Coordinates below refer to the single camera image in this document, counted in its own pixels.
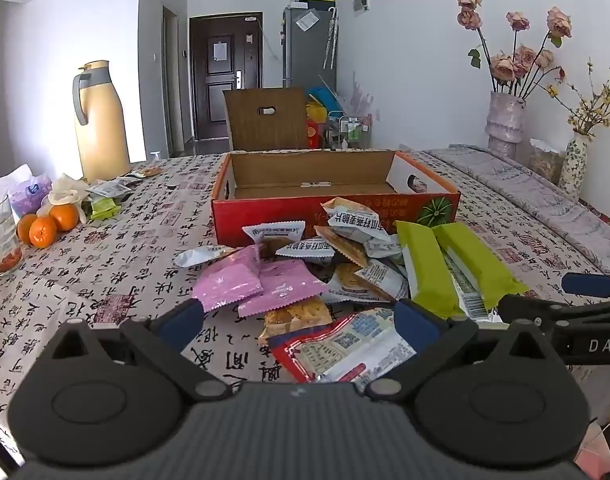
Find clear jar of dried goods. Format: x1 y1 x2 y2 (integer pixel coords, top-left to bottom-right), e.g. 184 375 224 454
527 138 566 182

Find small green packet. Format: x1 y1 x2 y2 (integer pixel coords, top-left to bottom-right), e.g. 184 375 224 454
88 197 121 221

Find yellow flower sprigs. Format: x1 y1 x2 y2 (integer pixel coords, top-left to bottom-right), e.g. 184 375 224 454
549 59 610 139

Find yellow thermos jug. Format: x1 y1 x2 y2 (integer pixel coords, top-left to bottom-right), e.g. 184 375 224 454
72 60 132 184

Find pink paper bag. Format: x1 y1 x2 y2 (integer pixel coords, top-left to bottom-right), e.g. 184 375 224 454
574 421 610 467

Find grey side door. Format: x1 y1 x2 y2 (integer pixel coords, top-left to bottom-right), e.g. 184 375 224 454
162 5 180 159

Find pink textured vase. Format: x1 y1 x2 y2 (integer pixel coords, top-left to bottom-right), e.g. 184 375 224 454
485 91 528 159

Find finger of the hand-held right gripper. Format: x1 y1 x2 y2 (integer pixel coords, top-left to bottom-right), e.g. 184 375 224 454
497 294 576 334
561 272 610 302

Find grey refrigerator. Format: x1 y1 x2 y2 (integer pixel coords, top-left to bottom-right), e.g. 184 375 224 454
283 4 338 90

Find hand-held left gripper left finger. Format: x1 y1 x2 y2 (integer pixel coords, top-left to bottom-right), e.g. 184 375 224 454
48 299 236 403

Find dark brown entrance door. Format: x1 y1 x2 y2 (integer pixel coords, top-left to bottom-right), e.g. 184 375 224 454
189 11 263 142

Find grey quilted runner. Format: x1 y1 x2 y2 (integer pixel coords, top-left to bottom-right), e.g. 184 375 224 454
419 145 610 275

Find white umbrella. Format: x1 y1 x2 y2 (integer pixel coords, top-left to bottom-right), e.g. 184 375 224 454
322 7 340 70

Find bunch of dried pink roses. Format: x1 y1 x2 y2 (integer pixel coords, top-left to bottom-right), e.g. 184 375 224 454
454 0 574 102

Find green snack bar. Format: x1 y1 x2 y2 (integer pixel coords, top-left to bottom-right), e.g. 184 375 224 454
432 222 530 322
395 220 462 321

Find cream crumpled bag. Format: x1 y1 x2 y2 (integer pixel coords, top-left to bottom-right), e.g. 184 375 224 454
37 175 92 225

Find drinking glass with red berries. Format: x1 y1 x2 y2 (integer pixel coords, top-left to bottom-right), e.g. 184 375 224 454
0 195 24 275

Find wire rack with bottles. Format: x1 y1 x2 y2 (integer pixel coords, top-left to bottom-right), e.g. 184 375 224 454
325 114 374 150

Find silver foil snack packet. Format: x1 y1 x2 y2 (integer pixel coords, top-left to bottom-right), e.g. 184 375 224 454
174 245 237 269

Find red cardboard box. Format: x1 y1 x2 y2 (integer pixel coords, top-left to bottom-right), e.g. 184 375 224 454
211 149 460 249

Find white plastic bag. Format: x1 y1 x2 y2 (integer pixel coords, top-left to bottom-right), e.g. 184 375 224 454
0 164 34 202

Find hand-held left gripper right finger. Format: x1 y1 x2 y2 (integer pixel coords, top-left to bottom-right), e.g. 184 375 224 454
365 299 562 402

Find orange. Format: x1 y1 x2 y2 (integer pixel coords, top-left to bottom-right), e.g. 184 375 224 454
16 214 38 246
29 215 58 249
50 203 80 233

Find red and white packet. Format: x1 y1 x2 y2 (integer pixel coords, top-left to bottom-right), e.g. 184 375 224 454
266 307 417 386

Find small white packet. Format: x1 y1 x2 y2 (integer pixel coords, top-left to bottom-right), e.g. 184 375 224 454
87 179 132 199

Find pile of white snack packets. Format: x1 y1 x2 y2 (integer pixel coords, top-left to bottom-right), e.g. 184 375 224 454
235 196 412 347

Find purple tissue pack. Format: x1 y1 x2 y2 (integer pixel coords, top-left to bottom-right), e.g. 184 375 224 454
9 174 53 219

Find slim floral vase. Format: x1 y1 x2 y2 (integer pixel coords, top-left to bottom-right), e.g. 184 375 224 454
558 135 588 202

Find pink snack packet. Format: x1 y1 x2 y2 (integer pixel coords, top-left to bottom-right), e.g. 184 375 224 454
191 244 265 312
237 259 329 317

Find calligraphy print tablecloth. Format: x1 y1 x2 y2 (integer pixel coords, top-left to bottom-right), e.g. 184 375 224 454
0 149 610 467

